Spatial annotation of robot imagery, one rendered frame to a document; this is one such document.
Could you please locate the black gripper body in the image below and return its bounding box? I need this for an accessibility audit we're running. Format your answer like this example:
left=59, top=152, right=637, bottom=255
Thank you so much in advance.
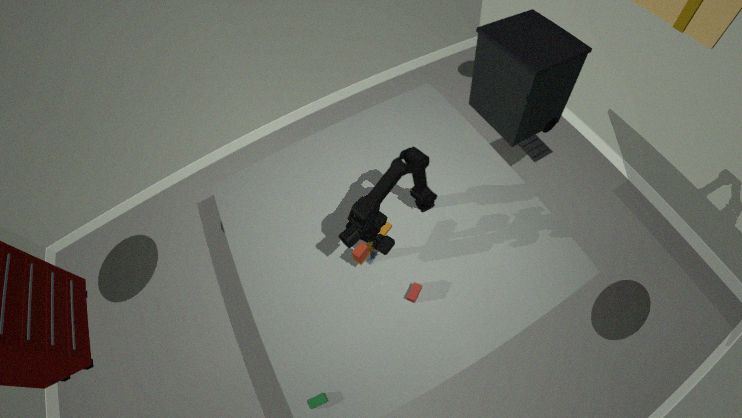
left=362, top=223, right=395, bottom=255

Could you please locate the orange bar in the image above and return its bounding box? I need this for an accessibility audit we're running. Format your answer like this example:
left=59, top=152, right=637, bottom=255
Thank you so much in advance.
left=352, top=221, right=392, bottom=265

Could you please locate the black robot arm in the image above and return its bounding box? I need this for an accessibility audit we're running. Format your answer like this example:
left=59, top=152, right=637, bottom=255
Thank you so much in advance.
left=338, top=146, right=437, bottom=249

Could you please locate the red block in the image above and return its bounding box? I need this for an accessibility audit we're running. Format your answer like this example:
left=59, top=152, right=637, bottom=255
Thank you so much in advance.
left=406, top=283, right=422, bottom=303

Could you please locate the green rectangular block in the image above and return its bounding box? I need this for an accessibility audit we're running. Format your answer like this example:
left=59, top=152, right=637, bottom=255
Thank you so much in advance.
left=308, top=393, right=328, bottom=409

